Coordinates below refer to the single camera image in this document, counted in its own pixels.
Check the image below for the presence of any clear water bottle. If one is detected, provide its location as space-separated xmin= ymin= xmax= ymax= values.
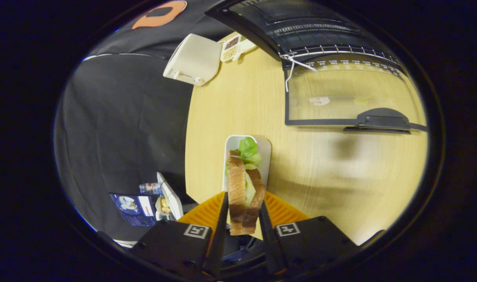
xmin=139 ymin=183 xmax=163 ymax=195

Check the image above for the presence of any lettuce sandwich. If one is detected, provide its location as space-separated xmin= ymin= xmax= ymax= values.
xmin=226 ymin=137 xmax=267 ymax=236

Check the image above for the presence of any white rectangular plate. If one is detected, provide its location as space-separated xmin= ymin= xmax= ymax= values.
xmin=222 ymin=135 xmax=272 ymax=192

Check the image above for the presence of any black backdrop cloth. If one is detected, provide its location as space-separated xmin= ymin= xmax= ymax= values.
xmin=54 ymin=0 xmax=233 ymax=239

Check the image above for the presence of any white compartment box of grains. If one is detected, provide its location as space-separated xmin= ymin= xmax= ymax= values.
xmin=220 ymin=34 xmax=258 ymax=62

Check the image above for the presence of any white string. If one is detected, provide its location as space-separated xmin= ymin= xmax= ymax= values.
xmin=284 ymin=54 xmax=318 ymax=93

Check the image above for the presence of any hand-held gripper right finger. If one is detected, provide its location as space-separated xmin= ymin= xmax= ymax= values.
xmin=259 ymin=191 xmax=359 ymax=275

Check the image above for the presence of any white pop-up toaster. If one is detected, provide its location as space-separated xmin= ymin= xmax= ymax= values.
xmin=163 ymin=33 xmax=222 ymax=87

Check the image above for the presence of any black toaster oven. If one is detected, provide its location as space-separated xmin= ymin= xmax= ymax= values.
xmin=205 ymin=0 xmax=429 ymax=135

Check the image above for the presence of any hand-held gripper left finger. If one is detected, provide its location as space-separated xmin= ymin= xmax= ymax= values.
xmin=130 ymin=191 xmax=229 ymax=277

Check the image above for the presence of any white rectangular case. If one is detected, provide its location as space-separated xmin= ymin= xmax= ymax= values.
xmin=155 ymin=172 xmax=184 ymax=221

